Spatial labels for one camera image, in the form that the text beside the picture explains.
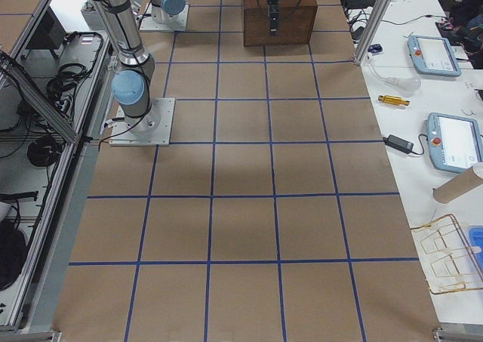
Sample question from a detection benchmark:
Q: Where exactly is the dark wooden drawer cabinet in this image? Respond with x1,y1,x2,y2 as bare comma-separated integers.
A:
242,0,318,47

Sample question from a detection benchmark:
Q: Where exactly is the small blue black device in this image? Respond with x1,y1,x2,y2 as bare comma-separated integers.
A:
368,44,383,54

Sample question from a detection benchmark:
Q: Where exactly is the clear light bulb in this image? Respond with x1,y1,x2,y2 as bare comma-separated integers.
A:
384,77,421,93

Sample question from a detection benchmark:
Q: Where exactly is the far teach pendant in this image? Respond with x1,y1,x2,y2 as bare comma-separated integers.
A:
408,35,462,78

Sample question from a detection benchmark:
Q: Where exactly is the teach pendant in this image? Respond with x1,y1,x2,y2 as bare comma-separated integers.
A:
408,35,462,78
426,112,482,173

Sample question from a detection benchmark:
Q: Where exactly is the black power adapter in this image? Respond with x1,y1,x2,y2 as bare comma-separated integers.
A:
383,134,414,154

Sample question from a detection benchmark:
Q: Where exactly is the brown paper table mat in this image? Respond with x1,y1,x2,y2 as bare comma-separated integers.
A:
0,0,442,342

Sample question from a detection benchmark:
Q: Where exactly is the near teach pendant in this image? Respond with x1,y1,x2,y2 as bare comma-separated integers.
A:
426,112,482,173

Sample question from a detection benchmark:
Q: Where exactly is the cardboard tube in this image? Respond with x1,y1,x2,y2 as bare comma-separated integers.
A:
432,162,482,204

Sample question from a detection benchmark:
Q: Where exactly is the blue plastic container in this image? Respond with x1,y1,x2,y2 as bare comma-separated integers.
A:
469,226,483,269

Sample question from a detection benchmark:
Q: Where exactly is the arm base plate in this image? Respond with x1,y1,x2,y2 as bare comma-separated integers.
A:
138,3,189,32
108,98,175,146

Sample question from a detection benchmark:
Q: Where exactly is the aluminium frame post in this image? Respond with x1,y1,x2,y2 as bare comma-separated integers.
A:
353,0,391,66

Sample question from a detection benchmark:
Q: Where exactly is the gold wire rack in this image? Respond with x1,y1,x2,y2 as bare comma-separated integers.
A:
411,214,482,295

